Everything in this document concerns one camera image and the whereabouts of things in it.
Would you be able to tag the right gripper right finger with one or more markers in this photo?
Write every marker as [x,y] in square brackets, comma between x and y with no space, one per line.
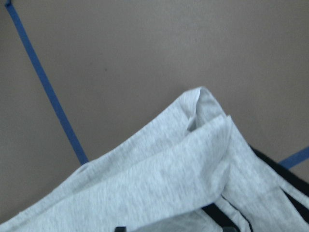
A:
[229,229]

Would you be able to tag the grey cartoon print t-shirt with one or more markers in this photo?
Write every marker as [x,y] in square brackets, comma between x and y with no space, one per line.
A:
[160,179]

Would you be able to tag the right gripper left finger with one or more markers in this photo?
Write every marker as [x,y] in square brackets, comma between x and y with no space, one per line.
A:
[120,229]

